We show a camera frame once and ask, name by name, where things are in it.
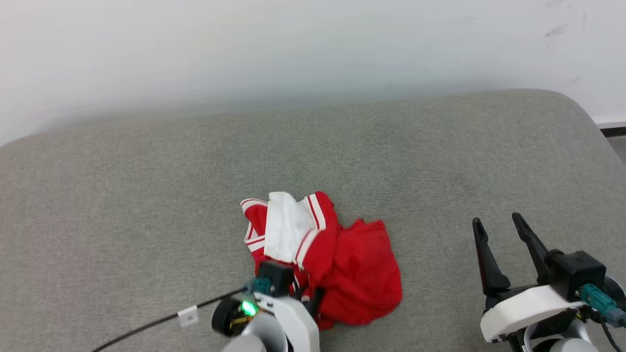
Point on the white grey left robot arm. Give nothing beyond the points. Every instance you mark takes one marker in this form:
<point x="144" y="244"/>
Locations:
<point x="259" y="337"/>

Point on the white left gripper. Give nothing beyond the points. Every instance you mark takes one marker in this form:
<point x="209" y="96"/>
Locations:
<point x="301" y="325"/>

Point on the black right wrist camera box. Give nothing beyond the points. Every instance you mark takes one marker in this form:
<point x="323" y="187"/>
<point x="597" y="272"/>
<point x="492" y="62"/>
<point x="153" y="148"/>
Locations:
<point x="577" y="274"/>

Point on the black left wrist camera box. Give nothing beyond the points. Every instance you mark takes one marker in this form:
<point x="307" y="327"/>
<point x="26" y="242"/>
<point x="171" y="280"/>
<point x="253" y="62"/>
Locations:
<point x="276" y="276"/>

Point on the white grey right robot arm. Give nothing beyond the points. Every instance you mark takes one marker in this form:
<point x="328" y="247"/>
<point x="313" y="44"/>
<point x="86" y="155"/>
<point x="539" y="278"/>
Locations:
<point x="567" y="342"/>

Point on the red white sports garment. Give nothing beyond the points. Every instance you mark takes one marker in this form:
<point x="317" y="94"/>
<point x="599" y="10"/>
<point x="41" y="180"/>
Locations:
<point x="362" y="274"/>

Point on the grey fabric sofa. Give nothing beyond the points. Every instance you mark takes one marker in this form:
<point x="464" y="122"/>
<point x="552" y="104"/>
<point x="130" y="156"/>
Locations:
<point x="146" y="205"/>

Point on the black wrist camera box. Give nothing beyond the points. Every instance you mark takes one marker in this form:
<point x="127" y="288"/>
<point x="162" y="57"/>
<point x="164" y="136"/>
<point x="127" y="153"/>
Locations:
<point x="577" y="274"/>
<point x="276" y="276"/>

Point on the dark wall baseboard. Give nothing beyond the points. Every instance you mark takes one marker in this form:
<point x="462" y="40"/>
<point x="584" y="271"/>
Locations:
<point x="614" y="131"/>

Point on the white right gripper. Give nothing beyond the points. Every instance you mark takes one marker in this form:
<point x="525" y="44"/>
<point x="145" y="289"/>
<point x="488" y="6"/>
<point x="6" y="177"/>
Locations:
<point x="525" y="310"/>

